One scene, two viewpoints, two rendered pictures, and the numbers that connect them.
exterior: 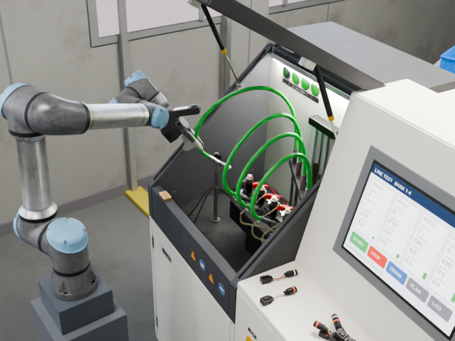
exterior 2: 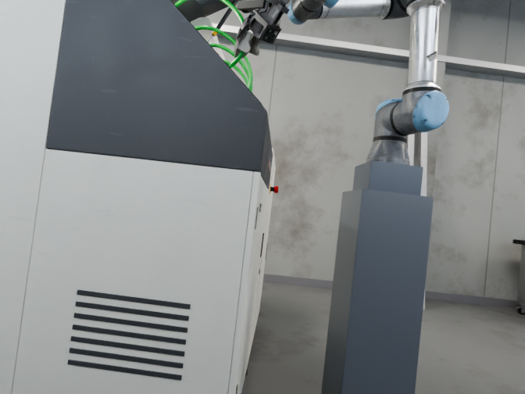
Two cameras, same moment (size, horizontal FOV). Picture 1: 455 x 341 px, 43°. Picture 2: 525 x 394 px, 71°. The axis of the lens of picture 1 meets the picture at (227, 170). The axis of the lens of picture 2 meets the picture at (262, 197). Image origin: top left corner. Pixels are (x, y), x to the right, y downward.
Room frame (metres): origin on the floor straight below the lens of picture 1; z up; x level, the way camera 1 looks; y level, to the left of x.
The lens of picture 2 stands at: (2.73, 0.86, 0.69)
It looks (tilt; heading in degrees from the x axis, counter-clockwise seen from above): 2 degrees up; 214
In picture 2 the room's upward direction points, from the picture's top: 7 degrees clockwise
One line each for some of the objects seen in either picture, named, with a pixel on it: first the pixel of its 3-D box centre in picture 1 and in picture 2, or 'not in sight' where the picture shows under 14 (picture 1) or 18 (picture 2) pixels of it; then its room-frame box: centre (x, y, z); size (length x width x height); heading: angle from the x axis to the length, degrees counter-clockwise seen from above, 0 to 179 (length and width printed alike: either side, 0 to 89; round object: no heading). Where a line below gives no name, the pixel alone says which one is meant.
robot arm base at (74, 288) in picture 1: (72, 273); (388, 152); (1.40, 0.48, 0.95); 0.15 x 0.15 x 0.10
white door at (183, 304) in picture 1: (188, 328); (252, 281); (1.65, 0.14, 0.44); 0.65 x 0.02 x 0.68; 31
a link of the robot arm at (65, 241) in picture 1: (67, 243); (393, 120); (1.40, 0.49, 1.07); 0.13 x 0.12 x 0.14; 55
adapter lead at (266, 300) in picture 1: (278, 295); not in sight; (1.28, -0.17, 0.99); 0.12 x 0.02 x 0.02; 120
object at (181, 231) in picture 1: (191, 244); (262, 159); (1.66, 0.12, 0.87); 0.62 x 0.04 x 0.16; 31
